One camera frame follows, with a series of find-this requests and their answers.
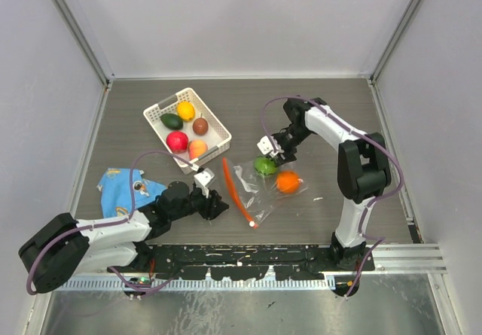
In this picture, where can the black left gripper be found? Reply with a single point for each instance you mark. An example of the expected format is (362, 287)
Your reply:
(212, 205)

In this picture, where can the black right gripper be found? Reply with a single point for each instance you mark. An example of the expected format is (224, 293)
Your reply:
(288, 156)

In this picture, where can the fake green watermelon piece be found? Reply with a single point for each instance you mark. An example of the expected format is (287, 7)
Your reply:
(265, 166)

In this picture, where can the fake orange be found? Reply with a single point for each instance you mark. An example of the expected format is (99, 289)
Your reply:
(288, 182)

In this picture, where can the clear zip top bag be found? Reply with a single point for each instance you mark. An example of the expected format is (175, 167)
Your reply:
(256, 197)

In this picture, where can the fake peach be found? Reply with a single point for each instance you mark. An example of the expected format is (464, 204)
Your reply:
(196, 148)

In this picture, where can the fake red apple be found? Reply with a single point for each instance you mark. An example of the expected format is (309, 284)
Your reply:
(177, 142)

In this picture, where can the fake brown passion fruit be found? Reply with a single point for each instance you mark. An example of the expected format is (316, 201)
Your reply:
(200, 126)

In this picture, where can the fake dark green vegetable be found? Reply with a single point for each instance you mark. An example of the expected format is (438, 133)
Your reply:
(172, 121)

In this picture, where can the fake yellow lemon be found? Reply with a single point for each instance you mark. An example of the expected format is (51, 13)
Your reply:
(186, 111)

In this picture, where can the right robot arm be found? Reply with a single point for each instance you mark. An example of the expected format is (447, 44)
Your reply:
(363, 171)

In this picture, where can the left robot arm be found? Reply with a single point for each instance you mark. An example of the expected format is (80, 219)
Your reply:
(65, 246)

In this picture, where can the white perforated plastic basket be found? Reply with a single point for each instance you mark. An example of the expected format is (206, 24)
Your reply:
(217, 138)

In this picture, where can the blue patterned cloth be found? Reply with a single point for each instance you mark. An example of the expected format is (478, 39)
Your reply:
(119, 195)

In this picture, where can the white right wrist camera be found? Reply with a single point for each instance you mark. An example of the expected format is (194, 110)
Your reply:
(269, 147)

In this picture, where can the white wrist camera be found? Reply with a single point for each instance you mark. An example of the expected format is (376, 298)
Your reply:
(269, 147)
(202, 179)

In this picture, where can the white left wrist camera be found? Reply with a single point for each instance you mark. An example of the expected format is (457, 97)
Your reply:
(202, 179)

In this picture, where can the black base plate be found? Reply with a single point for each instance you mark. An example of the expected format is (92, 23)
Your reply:
(236, 262)

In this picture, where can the blue slotted cable duct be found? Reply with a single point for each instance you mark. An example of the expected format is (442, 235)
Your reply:
(268, 283)

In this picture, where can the aluminium frame rail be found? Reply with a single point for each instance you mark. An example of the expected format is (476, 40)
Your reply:
(409, 259)

